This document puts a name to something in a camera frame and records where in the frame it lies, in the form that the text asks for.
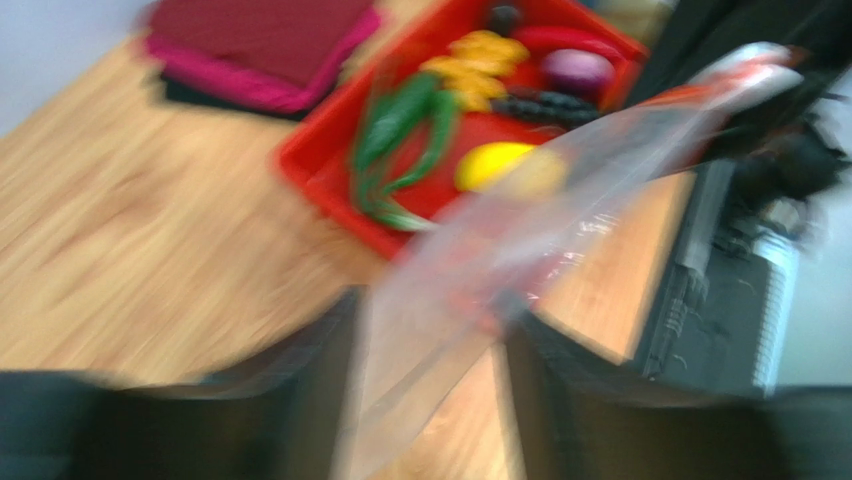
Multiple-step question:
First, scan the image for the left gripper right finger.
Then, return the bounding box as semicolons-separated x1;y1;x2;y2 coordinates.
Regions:
505;312;851;479

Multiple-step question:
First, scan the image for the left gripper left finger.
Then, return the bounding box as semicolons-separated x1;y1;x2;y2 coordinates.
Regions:
1;289;360;479

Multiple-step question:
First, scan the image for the clear zip top bag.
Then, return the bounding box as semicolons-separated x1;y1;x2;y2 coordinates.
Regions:
332;42;802;479

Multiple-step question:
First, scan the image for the black grape bunch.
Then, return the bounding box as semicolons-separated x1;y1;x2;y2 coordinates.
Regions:
490;90;601;130

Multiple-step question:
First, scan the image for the purple onion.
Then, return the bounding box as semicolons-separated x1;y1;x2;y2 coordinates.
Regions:
539;49;615;98

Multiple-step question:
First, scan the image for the yellow ginger root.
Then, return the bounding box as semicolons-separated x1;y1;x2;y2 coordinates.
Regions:
419;30;530;113

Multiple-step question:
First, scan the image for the red chili pepper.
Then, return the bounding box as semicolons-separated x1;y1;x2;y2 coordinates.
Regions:
512;26;635;63

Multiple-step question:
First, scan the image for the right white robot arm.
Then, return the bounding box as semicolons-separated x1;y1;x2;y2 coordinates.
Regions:
626;1;851;208

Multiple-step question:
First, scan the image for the green onion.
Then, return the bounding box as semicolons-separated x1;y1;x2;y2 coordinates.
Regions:
350;154;437;233

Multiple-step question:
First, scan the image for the lower green pepper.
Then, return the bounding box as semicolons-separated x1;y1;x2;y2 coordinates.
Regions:
382;90;461;196

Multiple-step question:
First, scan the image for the upper green cucumber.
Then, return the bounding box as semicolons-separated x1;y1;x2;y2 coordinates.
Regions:
351;72;440;174

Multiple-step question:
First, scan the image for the red plastic tray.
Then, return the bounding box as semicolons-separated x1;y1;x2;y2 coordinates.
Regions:
274;0;650;261

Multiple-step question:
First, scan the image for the pink folded cloth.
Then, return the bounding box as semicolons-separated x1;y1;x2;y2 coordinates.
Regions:
144;7;382;114

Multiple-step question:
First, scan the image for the dark red folded cloth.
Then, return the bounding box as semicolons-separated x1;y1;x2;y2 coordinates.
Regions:
147;1;382;87

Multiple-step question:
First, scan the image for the dark round fruit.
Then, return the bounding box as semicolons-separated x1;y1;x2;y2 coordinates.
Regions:
486;3;522;37

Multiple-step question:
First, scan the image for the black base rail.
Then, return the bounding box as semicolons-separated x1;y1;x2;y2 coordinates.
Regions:
629;160;800;394

